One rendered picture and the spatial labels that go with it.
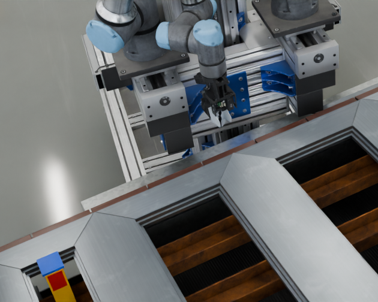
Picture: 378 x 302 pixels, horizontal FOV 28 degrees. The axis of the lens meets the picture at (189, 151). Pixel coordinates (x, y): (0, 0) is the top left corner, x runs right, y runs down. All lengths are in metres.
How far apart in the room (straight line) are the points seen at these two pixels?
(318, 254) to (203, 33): 0.65
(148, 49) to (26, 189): 1.47
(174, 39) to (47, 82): 2.22
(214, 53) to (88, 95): 2.07
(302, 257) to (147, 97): 0.69
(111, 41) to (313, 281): 0.86
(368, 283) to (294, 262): 0.19
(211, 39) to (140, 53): 0.37
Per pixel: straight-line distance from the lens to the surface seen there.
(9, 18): 4.95
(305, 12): 2.42
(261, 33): 2.54
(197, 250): 2.21
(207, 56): 2.05
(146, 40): 2.32
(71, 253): 2.09
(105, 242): 2.07
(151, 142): 3.32
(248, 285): 2.11
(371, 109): 2.36
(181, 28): 2.08
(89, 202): 2.44
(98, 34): 2.17
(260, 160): 2.20
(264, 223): 2.02
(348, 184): 2.29
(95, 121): 3.86
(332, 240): 1.98
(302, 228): 2.01
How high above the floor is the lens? 2.34
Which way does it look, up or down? 41 degrees down
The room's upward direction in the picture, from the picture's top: 11 degrees counter-clockwise
